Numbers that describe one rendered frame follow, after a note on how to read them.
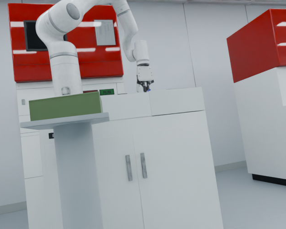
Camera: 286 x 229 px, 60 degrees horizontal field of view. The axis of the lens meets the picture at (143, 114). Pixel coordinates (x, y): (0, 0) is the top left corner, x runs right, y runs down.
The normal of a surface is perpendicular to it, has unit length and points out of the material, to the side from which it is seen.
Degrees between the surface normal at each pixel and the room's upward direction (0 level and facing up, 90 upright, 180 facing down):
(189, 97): 90
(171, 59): 90
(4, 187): 90
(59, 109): 90
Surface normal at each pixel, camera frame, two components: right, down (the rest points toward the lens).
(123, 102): 0.27, -0.11
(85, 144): 0.74, -0.15
